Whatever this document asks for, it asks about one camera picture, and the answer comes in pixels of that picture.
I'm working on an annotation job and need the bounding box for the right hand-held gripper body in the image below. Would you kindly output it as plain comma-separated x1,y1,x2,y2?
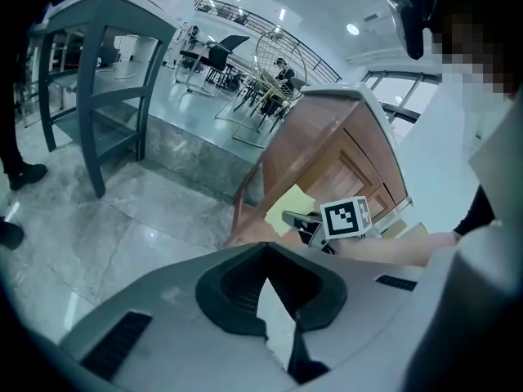
297,196,384,256

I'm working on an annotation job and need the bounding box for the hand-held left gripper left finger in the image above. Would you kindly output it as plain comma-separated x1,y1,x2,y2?
194,243,269,336

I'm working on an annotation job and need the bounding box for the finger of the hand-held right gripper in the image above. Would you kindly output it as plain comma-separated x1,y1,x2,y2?
281,214,314,230
282,209,324,221

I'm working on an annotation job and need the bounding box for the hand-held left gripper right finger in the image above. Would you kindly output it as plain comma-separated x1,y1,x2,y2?
266,243,348,334

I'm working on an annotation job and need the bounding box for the yellow cloth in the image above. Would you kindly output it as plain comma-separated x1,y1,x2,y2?
264,184,316,238

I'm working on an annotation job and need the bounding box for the brown wooden cabinet with doors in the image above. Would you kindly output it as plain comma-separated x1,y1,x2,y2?
223,82,414,249

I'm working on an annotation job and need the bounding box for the person's right forearm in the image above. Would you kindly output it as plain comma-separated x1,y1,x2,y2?
334,230,463,269

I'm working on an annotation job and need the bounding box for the person's white shirt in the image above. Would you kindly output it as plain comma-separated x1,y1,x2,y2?
396,75,523,236

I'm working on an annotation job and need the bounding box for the black office chair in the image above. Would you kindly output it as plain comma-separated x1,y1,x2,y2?
174,34,251,96

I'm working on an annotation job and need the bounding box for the black metal railing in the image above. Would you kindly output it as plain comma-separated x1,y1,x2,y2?
193,0,343,84

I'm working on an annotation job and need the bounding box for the grey table with shelf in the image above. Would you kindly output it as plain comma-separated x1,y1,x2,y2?
28,0,181,200

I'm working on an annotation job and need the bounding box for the gold wire chair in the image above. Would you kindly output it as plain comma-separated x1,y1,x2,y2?
214,29,312,151

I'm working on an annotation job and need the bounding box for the black head-worn camera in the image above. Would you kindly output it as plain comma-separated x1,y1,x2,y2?
386,0,445,61

